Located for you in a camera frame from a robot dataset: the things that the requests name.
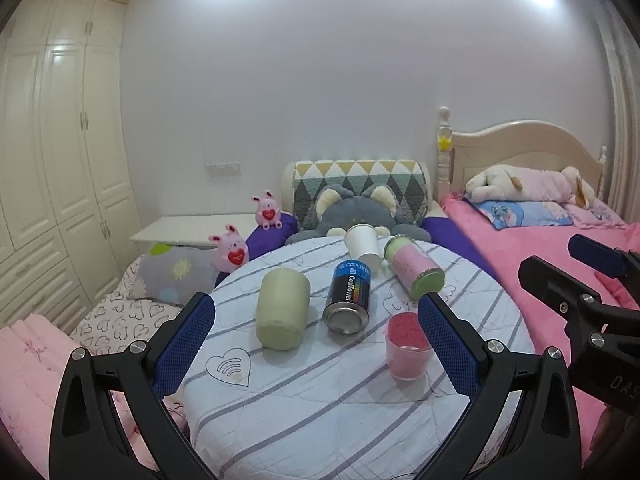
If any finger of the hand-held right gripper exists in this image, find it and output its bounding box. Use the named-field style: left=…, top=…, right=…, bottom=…
left=517, top=255, right=640, bottom=342
left=568, top=233, right=640, bottom=281

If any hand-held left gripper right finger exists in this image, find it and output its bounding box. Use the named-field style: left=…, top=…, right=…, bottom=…
left=416, top=291, right=597, bottom=480

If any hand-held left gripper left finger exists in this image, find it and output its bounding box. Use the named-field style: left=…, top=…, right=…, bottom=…
left=48, top=292, right=218, bottom=480

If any light green cup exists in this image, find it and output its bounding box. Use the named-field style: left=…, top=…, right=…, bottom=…
left=256, top=268, right=312, bottom=352

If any translucent pink cup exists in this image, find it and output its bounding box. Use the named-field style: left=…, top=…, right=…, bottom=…
left=385, top=311, right=433, bottom=382

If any pink and green cup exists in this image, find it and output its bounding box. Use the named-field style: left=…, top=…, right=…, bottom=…
left=383, top=235, right=446, bottom=299

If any white paper cup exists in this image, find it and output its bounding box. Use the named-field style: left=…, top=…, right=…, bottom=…
left=345, top=224, right=383, bottom=277

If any pink bed sheet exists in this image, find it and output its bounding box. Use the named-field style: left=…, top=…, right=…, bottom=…
left=440, top=192, right=640, bottom=413

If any heart-print white sheet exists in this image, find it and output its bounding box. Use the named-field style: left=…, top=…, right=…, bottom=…
left=67, top=255, right=190, bottom=363

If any grey flower-print pillow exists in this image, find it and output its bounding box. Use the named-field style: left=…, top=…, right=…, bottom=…
left=134, top=242, right=222, bottom=307

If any blue cartoon pillow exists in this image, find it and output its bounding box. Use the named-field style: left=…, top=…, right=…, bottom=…
left=462, top=197, right=574, bottom=231

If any white and pink dog plush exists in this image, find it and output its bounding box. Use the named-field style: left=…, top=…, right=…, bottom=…
left=465, top=165, right=597, bottom=210

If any large pink pig plush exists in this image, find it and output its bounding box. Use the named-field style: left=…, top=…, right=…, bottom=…
left=208, top=224, right=250, bottom=274

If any blue metal can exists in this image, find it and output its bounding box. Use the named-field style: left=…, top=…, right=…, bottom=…
left=322, top=260, right=372, bottom=335

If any white bedside table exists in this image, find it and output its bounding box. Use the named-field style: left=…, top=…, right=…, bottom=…
left=130, top=213, right=262, bottom=250

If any cream wooden headboard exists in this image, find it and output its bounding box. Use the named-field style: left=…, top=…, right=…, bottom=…
left=436, top=106, right=609, bottom=207

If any striped white tablecloth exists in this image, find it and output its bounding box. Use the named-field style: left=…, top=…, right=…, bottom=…
left=182, top=237, right=537, bottom=480

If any pale pink blanket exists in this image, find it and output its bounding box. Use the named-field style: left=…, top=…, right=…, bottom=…
left=0, top=312, right=187, bottom=480

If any small pink pig plush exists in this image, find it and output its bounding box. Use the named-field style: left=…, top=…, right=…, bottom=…
left=251, top=190, right=282, bottom=231

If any grey cat cushion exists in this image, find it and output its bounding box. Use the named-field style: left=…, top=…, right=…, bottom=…
left=285, top=185, right=434, bottom=247

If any triangle-patterned quilted cover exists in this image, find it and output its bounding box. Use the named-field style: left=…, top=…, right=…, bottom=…
left=292, top=159, right=432, bottom=232

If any cream wardrobe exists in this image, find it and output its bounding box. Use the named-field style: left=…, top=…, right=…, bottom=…
left=0, top=0, right=144, bottom=337

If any white door frame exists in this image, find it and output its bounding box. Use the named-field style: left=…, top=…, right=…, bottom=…
left=594, top=7, right=640, bottom=222

